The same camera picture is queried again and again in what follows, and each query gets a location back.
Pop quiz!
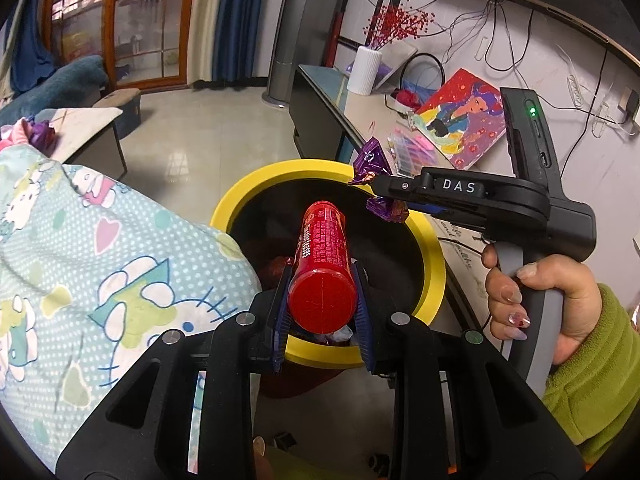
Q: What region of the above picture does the person's left hand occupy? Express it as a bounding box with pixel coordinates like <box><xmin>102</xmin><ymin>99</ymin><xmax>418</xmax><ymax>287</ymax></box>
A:
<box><xmin>251</xmin><ymin>436</ymin><xmax>275</xmax><ymax>480</ymax></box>

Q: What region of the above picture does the pink cloth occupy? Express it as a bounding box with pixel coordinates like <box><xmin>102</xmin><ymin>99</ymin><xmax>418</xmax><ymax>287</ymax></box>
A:
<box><xmin>0</xmin><ymin>119</ymin><xmax>31</xmax><ymax>151</ymax></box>

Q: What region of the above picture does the black cable hoop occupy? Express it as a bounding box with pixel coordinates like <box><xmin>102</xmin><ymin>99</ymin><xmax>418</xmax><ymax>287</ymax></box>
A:
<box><xmin>397</xmin><ymin>52</ymin><xmax>446</xmax><ymax>101</ymax></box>

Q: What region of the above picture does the red ornament on white base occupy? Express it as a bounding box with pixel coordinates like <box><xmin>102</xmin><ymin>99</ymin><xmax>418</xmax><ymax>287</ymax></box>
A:
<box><xmin>395</xmin><ymin>87</ymin><xmax>426</xmax><ymax>111</ymax></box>

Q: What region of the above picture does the silver tower air conditioner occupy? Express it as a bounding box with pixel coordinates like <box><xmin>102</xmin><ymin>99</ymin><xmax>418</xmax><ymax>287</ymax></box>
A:
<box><xmin>262</xmin><ymin>0</ymin><xmax>351</xmax><ymax>109</ymax></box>

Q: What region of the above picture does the white handwritten paper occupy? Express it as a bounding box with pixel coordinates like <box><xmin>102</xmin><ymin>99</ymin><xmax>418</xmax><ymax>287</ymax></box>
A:
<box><xmin>432</xmin><ymin>217</ymin><xmax>488</xmax><ymax>286</ymax></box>

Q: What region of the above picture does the wall power adapter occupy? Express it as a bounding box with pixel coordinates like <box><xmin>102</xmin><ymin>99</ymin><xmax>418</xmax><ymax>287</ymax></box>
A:
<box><xmin>617</xmin><ymin>87</ymin><xmax>640</xmax><ymax>123</ymax></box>

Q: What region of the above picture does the cartoon cat printed blanket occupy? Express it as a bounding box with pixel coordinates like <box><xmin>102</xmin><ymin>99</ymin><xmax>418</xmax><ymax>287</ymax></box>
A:
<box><xmin>0</xmin><ymin>147</ymin><xmax>263</xmax><ymax>471</ymax></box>

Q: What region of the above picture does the red cylindrical snack tube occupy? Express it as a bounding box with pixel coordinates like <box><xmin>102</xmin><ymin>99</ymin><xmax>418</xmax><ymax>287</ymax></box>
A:
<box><xmin>287</xmin><ymin>200</ymin><xmax>358</xmax><ymax>336</ymax></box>

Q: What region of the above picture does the blue and beige curtain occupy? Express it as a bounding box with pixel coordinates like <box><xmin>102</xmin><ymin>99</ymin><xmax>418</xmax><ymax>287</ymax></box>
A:
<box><xmin>0</xmin><ymin>0</ymin><xmax>56</xmax><ymax>93</ymax></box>
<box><xmin>187</xmin><ymin>0</ymin><xmax>296</xmax><ymax>86</ymax></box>

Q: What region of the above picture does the clear bead organiser box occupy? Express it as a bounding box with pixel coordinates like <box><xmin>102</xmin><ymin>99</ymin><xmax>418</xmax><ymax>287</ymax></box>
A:
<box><xmin>387</xmin><ymin>127</ymin><xmax>436</xmax><ymax>178</ymax></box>

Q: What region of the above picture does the white-topped coffee table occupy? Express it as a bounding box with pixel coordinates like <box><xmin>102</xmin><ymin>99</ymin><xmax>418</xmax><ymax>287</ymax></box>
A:
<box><xmin>37</xmin><ymin>107</ymin><xmax>128</xmax><ymax>181</ymax></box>

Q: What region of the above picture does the purple candy wrapper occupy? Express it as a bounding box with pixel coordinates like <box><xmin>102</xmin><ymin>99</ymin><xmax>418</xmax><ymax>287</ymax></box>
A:
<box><xmin>348</xmin><ymin>136</ymin><xmax>411</xmax><ymax>224</ymax></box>

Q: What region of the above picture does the colourful figure painting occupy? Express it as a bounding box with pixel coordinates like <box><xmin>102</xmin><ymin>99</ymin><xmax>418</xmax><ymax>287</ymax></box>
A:
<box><xmin>407</xmin><ymin>67</ymin><xmax>508</xmax><ymax>171</ymax></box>

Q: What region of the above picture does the brown footstool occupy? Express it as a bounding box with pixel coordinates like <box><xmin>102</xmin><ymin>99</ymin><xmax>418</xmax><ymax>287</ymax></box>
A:
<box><xmin>92</xmin><ymin>87</ymin><xmax>142</xmax><ymax>138</ymax></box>

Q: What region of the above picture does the purple cloth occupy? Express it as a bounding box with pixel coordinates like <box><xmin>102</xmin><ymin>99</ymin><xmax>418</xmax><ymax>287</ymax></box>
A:
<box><xmin>27</xmin><ymin>121</ymin><xmax>55</xmax><ymax>153</ymax></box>

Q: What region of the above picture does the person's right hand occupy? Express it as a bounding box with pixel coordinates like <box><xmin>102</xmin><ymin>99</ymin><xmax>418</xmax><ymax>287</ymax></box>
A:
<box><xmin>481</xmin><ymin>242</ymin><xmax>601</xmax><ymax>366</ymax></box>

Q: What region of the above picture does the white-framed drawing board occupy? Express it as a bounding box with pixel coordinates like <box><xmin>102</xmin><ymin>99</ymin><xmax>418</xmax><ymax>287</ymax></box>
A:
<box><xmin>372</xmin><ymin>40</ymin><xmax>418</xmax><ymax>92</ymax></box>

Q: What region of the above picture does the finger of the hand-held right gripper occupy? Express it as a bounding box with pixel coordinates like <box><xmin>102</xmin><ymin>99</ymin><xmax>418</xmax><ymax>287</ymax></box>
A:
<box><xmin>372</xmin><ymin>167</ymin><xmax>516</xmax><ymax>202</ymax></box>
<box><xmin>400</xmin><ymin>199</ymin><xmax>493</xmax><ymax>233</ymax></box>

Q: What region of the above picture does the blue-grey fabric sofa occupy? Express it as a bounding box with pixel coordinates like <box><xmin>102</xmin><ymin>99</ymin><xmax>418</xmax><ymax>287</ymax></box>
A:
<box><xmin>0</xmin><ymin>55</ymin><xmax>110</xmax><ymax>128</ymax></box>

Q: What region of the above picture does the yellow-rimmed black trash bin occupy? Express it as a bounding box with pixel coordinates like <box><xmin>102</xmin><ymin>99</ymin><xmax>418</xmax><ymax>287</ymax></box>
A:
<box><xmin>209</xmin><ymin>158</ymin><xmax>447</xmax><ymax>371</ymax></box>

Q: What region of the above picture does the television cabinet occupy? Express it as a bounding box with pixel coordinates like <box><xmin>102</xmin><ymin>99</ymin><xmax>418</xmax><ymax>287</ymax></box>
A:
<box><xmin>288</xmin><ymin>64</ymin><xmax>640</xmax><ymax>361</ymax></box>

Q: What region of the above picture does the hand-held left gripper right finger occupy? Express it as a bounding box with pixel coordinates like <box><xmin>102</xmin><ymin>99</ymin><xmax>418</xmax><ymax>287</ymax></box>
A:
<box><xmin>351</xmin><ymin>260</ymin><xmax>584</xmax><ymax>480</ymax></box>

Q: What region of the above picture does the wooden sliding glass door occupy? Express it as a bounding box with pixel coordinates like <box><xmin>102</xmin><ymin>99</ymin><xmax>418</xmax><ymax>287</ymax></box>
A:
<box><xmin>40</xmin><ymin>0</ymin><xmax>201</xmax><ymax>93</ymax></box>

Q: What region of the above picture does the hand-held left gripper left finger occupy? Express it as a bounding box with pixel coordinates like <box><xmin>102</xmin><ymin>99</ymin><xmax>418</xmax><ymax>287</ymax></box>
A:
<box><xmin>57</xmin><ymin>265</ymin><xmax>296</xmax><ymax>480</ymax></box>

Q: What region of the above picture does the person's right forearm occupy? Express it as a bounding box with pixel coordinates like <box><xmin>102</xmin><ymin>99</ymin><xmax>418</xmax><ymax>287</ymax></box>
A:
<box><xmin>542</xmin><ymin>282</ymin><xmax>640</xmax><ymax>466</ymax></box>

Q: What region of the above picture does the white ribbed vase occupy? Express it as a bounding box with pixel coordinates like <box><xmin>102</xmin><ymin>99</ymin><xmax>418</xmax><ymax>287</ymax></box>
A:
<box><xmin>346</xmin><ymin>46</ymin><xmax>383</xmax><ymax>97</ymax></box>

